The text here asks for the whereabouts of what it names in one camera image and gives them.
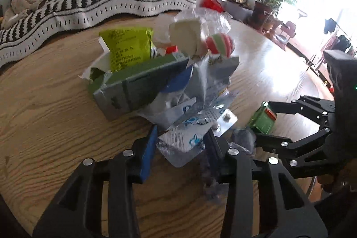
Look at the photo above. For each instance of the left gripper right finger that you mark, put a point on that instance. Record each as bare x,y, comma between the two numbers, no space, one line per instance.
284,209

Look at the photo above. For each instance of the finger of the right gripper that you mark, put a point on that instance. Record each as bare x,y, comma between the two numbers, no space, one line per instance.
303,155
320,111

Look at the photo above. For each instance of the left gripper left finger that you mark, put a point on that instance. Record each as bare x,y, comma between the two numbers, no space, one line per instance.
75,210

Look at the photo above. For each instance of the green toy car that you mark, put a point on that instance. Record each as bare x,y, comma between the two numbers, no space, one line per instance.
263,119

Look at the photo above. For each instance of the white pill blister pack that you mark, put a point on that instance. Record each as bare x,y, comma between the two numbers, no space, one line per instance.
183,143

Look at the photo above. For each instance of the crumpled paper ball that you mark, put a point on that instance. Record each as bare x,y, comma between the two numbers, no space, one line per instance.
243,140

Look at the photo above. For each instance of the pink children's tricycle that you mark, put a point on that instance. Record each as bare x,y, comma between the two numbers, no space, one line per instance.
287,32

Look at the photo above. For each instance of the crumpled silver foil bag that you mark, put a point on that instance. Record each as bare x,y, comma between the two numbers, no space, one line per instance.
194,89

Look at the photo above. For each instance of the purple pink toy figure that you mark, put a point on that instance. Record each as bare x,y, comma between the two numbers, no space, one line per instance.
221,44

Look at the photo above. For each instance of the green white carton box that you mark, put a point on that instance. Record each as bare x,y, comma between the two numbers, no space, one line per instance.
127,90

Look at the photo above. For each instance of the clear plastic bag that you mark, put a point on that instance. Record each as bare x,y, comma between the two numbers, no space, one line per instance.
213,22

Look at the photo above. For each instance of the red plastic bag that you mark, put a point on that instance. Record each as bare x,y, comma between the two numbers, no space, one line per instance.
212,4

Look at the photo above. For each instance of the yellow-green snack bag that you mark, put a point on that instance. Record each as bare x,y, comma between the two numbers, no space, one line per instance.
128,46

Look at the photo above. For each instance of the beige dotted clothing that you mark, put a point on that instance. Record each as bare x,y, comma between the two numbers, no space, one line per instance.
20,9

